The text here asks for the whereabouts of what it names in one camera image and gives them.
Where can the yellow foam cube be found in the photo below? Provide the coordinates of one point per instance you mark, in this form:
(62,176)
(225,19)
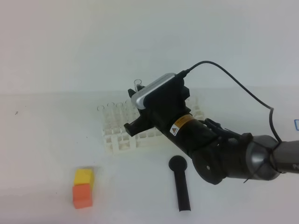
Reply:
(84,176)

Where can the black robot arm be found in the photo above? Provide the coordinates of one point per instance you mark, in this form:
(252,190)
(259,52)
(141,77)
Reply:
(216,153)

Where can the blue square marker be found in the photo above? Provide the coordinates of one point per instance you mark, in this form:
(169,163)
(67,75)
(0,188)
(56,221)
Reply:
(296,123)

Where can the orange foam cube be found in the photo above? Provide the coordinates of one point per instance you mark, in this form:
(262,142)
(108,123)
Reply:
(82,196)

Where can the white test tube rack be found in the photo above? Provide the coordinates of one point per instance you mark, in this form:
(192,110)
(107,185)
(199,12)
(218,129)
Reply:
(117,140)

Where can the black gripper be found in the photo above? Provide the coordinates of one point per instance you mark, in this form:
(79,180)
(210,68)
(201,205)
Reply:
(163,108)

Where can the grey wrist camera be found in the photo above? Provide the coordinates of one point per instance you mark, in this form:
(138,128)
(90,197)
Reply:
(138,99)

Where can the black plastic scoop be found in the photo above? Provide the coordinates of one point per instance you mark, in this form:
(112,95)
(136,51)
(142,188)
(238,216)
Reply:
(178,165)

